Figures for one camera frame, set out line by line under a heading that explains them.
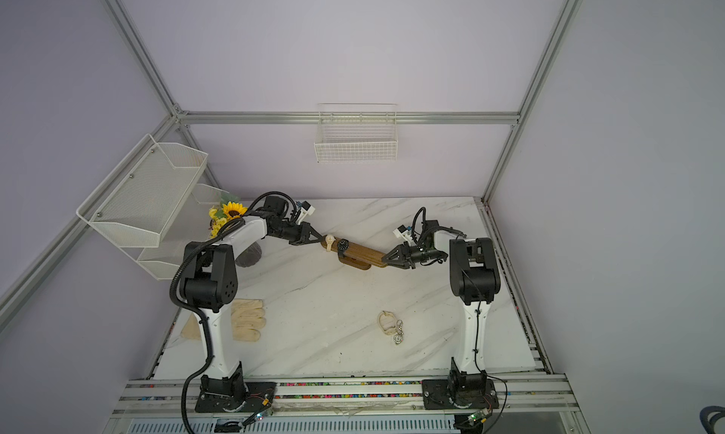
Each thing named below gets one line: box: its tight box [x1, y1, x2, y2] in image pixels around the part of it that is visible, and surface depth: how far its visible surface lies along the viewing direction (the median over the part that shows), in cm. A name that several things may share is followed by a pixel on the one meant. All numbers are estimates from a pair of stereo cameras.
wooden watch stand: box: [320, 234, 388, 270], surface depth 97 cm
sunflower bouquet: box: [208, 194, 249, 239], surface depth 85 cm
